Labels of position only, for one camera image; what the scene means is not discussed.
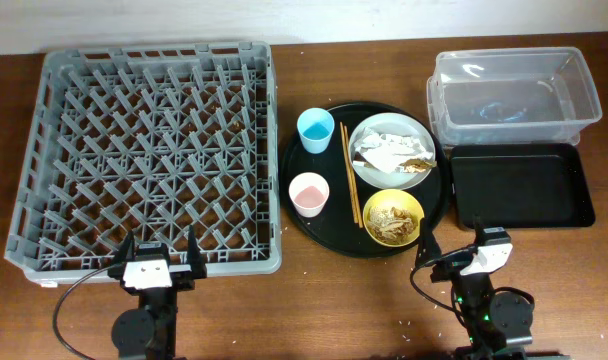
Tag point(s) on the black rectangular tray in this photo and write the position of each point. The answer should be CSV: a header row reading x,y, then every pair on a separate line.
x,y
521,186

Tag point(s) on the rice and peanut shell scraps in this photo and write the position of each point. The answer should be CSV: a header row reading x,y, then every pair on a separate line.
x,y
391,226

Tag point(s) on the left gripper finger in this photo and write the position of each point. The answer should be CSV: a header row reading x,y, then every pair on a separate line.
x,y
124,254
193,257

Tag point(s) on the round black serving tray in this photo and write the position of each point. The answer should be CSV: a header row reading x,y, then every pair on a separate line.
x,y
334,227

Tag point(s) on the brown snack wrapper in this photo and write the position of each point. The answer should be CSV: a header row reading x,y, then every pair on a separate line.
x,y
416,165

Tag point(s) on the white paper napkin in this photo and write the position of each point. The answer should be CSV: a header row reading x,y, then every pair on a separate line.
x,y
385,152

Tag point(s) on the grey plastic dishwasher rack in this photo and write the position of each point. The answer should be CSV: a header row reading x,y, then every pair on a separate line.
x,y
174,145

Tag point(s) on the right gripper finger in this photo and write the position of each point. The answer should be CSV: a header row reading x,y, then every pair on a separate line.
x,y
428,250
480,234

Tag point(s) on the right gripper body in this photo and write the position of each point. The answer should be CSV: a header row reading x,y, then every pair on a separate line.
x,y
451,268

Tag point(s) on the grey round plate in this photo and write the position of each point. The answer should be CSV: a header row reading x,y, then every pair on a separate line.
x,y
392,123

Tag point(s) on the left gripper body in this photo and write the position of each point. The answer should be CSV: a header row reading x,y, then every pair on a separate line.
x,y
180,280

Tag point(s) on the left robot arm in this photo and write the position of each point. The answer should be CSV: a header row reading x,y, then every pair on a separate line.
x,y
149,331

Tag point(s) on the light blue plastic cup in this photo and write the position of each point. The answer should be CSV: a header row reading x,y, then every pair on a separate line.
x,y
315,127

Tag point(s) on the clear plastic bin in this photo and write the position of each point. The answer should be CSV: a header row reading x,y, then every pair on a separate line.
x,y
511,96

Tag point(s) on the wooden chopstick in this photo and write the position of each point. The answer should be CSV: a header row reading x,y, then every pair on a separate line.
x,y
348,173
361,225

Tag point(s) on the yellow bowl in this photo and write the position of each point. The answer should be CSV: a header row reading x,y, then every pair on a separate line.
x,y
394,198

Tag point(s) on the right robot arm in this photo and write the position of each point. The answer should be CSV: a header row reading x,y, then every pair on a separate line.
x,y
497,320

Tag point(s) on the pink plastic cup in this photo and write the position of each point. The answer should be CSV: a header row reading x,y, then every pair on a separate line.
x,y
308,193

